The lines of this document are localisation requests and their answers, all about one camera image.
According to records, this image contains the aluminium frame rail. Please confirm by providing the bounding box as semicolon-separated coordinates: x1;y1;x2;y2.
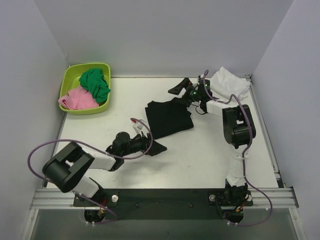
30;187;299;210

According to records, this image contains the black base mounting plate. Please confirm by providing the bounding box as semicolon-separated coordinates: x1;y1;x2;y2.
73;188;253;222

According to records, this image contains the green t-shirt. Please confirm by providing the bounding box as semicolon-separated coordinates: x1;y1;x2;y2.
79;68;111;104

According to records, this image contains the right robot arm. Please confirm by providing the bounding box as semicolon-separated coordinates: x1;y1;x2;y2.
168;76;256;204

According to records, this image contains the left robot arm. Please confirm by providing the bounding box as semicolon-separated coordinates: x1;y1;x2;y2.
42;132;167;206

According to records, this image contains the lime green plastic tub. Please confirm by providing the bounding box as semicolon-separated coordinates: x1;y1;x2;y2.
59;62;111;116

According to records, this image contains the white t-shirt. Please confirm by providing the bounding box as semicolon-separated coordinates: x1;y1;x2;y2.
210;66;251;100

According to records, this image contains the pink t-shirt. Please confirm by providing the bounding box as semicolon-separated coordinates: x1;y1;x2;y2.
58;85;99;110

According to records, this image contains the black t-shirt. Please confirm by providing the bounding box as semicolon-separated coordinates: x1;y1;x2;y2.
145;97;194;140

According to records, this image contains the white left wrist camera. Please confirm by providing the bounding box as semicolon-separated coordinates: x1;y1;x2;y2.
131;119;146;135

